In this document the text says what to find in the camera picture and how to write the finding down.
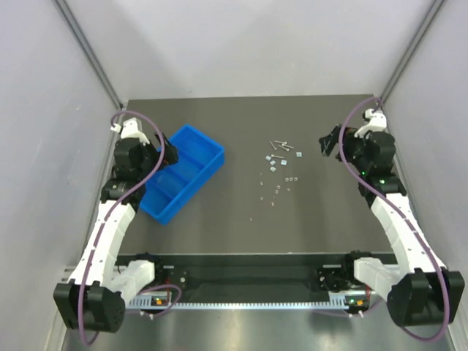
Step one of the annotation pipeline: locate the blue plastic compartment bin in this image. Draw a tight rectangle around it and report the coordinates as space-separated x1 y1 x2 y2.
140 124 224 224

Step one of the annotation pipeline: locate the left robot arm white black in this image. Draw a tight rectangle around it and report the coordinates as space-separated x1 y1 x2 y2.
53 133 178 333

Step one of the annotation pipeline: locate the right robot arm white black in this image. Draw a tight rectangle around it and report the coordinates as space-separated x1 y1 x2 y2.
319 125 465 327

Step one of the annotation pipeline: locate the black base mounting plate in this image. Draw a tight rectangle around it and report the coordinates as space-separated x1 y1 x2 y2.
159 265 349 293

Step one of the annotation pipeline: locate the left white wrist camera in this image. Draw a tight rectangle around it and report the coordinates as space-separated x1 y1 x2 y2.
110 118 150 146

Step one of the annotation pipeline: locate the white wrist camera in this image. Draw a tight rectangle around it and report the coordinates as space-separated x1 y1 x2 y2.
355 108 387 138
110 118 150 146

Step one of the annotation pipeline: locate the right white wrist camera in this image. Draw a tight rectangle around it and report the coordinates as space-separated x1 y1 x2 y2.
355 108 387 138

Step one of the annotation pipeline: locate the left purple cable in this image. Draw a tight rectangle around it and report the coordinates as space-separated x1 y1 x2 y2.
78 111 183 347

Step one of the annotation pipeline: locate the grey slotted cable duct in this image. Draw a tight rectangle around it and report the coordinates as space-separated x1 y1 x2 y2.
127 293 369 311

